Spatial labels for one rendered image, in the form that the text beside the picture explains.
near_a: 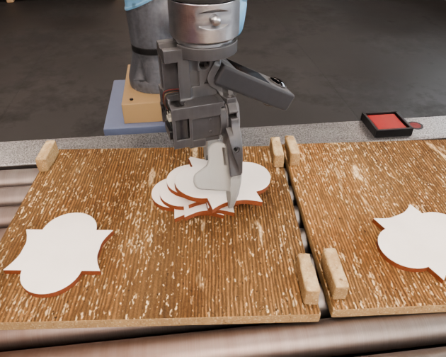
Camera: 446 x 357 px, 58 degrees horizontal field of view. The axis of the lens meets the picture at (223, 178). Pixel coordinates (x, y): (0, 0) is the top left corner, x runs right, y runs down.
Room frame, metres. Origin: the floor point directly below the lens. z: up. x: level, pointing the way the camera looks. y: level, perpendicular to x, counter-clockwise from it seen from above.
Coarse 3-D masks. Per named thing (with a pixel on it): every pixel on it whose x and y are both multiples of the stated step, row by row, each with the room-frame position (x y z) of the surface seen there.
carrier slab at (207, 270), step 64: (64, 192) 0.48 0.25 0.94; (128, 192) 0.48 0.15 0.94; (0, 256) 0.35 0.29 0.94; (128, 256) 0.35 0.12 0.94; (192, 256) 0.35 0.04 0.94; (256, 256) 0.35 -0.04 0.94; (0, 320) 0.26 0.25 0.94; (64, 320) 0.26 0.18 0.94; (128, 320) 0.26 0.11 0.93; (192, 320) 0.26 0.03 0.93; (256, 320) 0.26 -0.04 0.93
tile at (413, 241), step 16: (384, 224) 0.40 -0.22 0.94; (400, 224) 0.40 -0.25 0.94; (416, 224) 0.40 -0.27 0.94; (432, 224) 0.40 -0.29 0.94; (384, 240) 0.37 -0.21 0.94; (400, 240) 0.37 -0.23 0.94; (416, 240) 0.37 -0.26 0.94; (432, 240) 0.37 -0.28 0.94; (384, 256) 0.34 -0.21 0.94; (400, 256) 0.34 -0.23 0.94; (416, 256) 0.34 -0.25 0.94; (432, 256) 0.34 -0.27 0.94; (432, 272) 0.32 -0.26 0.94
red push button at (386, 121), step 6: (384, 114) 0.74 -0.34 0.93; (390, 114) 0.74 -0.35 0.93; (372, 120) 0.72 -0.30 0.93; (378, 120) 0.72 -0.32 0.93; (384, 120) 0.72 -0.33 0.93; (390, 120) 0.72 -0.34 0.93; (396, 120) 0.72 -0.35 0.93; (378, 126) 0.69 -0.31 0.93; (384, 126) 0.69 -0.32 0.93; (390, 126) 0.69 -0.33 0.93; (396, 126) 0.69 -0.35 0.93; (402, 126) 0.69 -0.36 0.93
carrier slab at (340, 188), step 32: (320, 160) 0.57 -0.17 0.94; (352, 160) 0.57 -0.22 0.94; (384, 160) 0.57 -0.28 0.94; (416, 160) 0.57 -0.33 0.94; (320, 192) 0.48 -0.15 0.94; (352, 192) 0.48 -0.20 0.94; (384, 192) 0.48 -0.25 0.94; (416, 192) 0.48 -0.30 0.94; (320, 224) 0.41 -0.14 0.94; (352, 224) 0.41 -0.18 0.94; (320, 256) 0.35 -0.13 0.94; (352, 256) 0.35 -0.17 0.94; (352, 288) 0.30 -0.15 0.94; (384, 288) 0.30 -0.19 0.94; (416, 288) 0.30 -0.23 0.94
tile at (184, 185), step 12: (192, 168) 0.47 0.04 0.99; (252, 168) 0.48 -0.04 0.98; (180, 180) 0.43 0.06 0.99; (192, 180) 0.44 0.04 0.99; (252, 180) 0.45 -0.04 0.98; (264, 180) 0.45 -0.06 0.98; (180, 192) 0.41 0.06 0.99; (192, 192) 0.41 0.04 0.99; (204, 192) 0.41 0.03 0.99; (216, 192) 0.41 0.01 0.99; (240, 192) 0.42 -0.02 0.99; (252, 192) 0.42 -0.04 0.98; (216, 204) 0.39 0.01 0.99; (252, 204) 0.40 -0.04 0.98
